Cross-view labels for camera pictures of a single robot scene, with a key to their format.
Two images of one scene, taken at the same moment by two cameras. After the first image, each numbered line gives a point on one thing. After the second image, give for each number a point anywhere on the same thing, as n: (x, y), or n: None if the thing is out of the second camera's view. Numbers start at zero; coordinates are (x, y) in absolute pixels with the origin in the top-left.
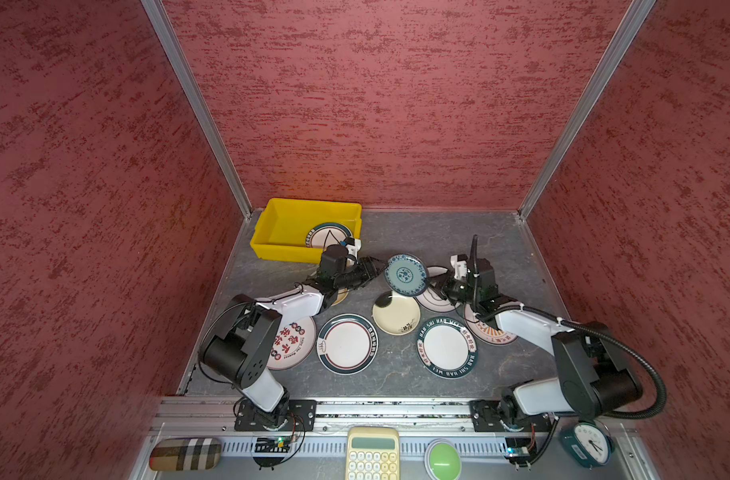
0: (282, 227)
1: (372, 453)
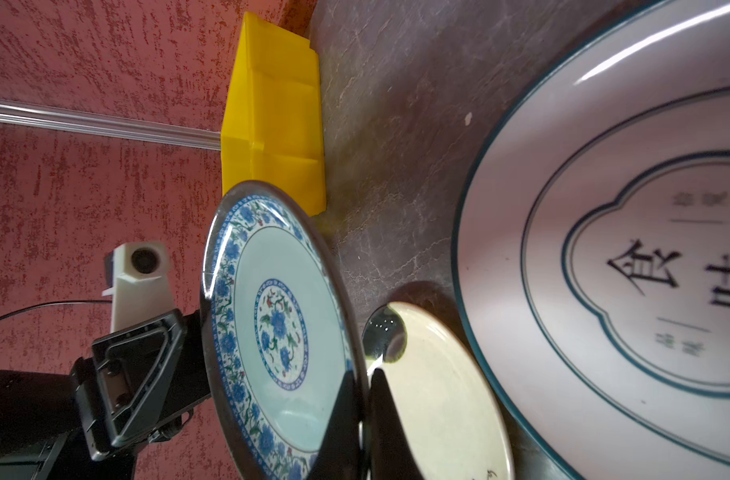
0: (272, 126)
1: None
